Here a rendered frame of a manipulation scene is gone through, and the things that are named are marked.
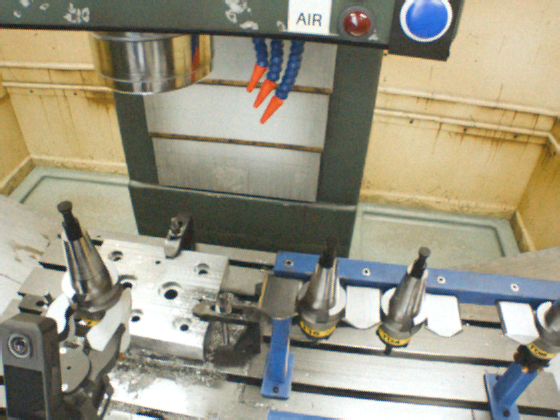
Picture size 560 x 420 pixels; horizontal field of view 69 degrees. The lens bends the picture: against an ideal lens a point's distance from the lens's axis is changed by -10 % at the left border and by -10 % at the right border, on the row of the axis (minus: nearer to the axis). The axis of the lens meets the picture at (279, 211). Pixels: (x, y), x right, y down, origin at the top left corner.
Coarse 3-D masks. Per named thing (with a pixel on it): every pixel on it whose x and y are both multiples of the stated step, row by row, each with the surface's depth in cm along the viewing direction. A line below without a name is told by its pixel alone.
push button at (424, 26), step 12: (420, 0) 28; (432, 0) 28; (408, 12) 29; (420, 12) 29; (432, 12) 29; (444, 12) 29; (408, 24) 30; (420, 24) 29; (432, 24) 29; (444, 24) 29; (420, 36) 30; (432, 36) 30
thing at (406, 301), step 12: (408, 276) 53; (420, 276) 52; (396, 288) 56; (408, 288) 53; (420, 288) 53; (396, 300) 55; (408, 300) 54; (420, 300) 54; (396, 312) 56; (408, 312) 55; (420, 312) 56
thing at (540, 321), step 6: (540, 306) 57; (546, 306) 57; (540, 312) 56; (540, 318) 56; (540, 324) 55; (546, 324) 55; (540, 330) 55; (546, 330) 54; (552, 330) 54; (546, 336) 54; (552, 336) 54; (558, 336) 54; (540, 342) 56; (546, 342) 55; (552, 342) 55; (558, 342) 55
